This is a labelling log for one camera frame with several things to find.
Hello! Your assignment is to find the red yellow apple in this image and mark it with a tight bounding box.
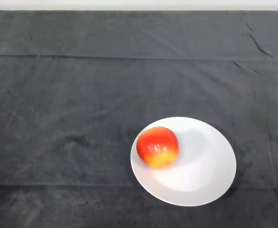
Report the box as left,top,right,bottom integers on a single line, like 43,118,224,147
136,126,180,170

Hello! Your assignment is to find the white round plate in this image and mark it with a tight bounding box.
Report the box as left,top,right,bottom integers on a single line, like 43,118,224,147
130,116,237,207

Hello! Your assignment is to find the black table cloth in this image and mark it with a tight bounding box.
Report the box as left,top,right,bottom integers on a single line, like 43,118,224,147
0,9,278,228

